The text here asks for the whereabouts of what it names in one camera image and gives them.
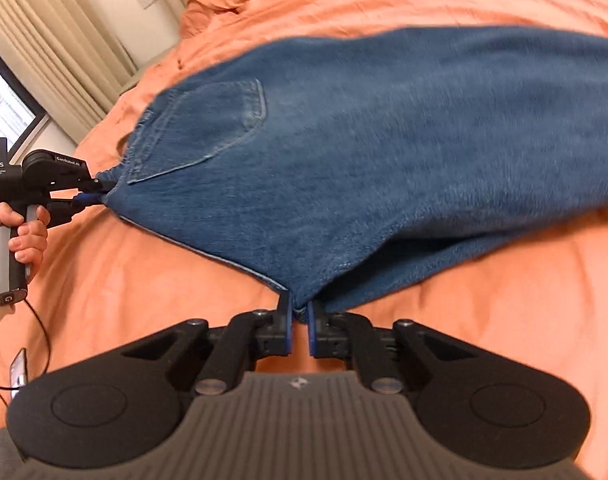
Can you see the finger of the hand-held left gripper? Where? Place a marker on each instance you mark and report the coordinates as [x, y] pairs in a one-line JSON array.
[[99, 185], [86, 202]]

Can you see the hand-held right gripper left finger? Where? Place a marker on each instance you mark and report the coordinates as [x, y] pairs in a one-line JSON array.
[[285, 327]]

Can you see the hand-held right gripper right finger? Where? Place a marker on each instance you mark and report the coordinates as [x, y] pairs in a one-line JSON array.
[[313, 332]]

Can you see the blue denim pants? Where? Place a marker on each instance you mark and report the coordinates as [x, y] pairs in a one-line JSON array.
[[359, 160]]

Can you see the person's left hand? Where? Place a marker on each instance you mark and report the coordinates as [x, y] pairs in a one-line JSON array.
[[33, 242]]

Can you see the orange duvet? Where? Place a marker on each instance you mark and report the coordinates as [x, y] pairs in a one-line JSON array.
[[133, 285]]

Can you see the beige pleated curtain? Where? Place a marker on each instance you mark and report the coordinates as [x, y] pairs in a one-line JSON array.
[[58, 35]]

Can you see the black smartphone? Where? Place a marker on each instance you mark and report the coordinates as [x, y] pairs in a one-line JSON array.
[[18, 370]]

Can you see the white wall outlet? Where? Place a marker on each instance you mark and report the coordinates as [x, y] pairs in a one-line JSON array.
[[149, 0]]

